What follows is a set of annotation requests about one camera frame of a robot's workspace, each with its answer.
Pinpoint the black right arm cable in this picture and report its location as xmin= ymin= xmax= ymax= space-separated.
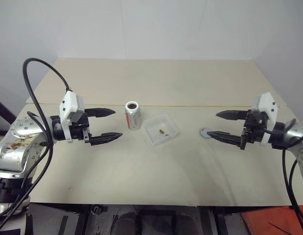
xmin=263 ymin=118 xmax=303 ymax=228

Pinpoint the grey can lid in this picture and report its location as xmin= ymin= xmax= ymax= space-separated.
xmin=199 ymin=126 xmax=213 ymax=140

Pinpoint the orange sheet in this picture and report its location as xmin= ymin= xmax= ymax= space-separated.
xmin=241 ymin=205 xmax=303 ymax=235

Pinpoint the silver red can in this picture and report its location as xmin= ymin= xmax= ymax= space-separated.
xmin=124 ymin=100 xmax=143 ymax=131

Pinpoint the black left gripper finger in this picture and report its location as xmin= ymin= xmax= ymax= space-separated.
xmin=89 ymin=132 xmax=124 ymax=147
xmin=85 ymin=107 xmax=117 ymax=118

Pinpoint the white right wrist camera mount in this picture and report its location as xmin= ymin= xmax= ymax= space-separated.
xmin=251 ymin=92 xmax=278 ymax=146

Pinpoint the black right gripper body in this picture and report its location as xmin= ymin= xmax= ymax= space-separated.
xmin=240 ymin=110 xmax=268 ymax=150

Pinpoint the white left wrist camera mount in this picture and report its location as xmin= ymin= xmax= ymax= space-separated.
xmin=59 ymin=90 xmax=86 ymax=143

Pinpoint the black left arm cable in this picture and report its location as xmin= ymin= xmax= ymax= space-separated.
xmin=0 ymin=58 xmax=74 ymax=232

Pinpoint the dark brown slanted bar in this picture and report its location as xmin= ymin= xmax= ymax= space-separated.
xmin=0 ymin=96 xmax=16 ymax=126

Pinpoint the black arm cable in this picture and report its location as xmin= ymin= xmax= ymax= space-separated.
xmin=263 ymin=118 xmax=303 ymax=228
xmin=0 ymin=58 xmax=74 ymax=232

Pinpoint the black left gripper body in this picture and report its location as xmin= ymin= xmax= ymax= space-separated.
xmin=69 ymin=111 xmax=93 ymax=144

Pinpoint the black table frame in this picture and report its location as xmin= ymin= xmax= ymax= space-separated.
xmin=30 ymin=203 xmax=244 ymax=235

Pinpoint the dark rounded shape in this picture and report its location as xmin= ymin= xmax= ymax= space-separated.
xmin=112 ymin=211 xmax=138 ymax=235

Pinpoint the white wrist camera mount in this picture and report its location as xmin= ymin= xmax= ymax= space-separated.
xmin=251 ymin=92 xmax=278 ymax=146
xmin=59 ymin=90 xmax=86 ymax=143

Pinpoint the clear plastic tray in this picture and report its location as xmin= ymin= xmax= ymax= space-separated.
xmin=143 ymin=112 xmax=179 ymax=147

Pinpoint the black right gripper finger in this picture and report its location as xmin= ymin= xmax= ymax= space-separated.
xmin=215 ymin=110 xmax=251 ymax=121
xmin=207 ymin=131 xmax=245 ymax=149

